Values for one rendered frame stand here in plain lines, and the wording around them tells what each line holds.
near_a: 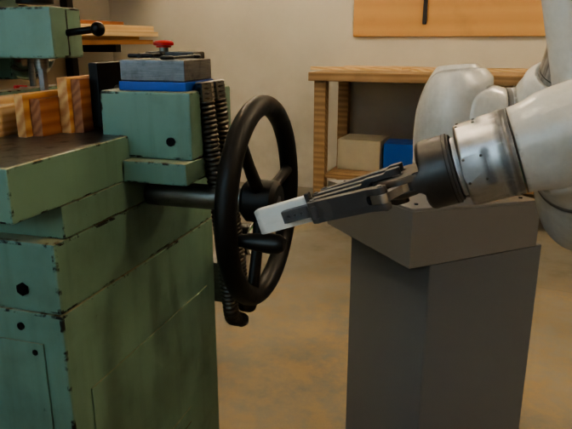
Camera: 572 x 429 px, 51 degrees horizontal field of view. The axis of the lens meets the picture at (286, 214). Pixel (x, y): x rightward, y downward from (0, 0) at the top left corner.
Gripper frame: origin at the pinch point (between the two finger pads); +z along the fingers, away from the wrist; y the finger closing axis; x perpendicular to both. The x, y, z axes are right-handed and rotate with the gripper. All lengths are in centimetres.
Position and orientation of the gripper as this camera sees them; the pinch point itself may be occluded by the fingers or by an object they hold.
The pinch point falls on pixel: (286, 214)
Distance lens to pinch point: 70.8
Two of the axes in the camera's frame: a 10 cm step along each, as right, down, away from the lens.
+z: -9.0, 2.5, 3.6
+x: 3.2, 9.3, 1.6
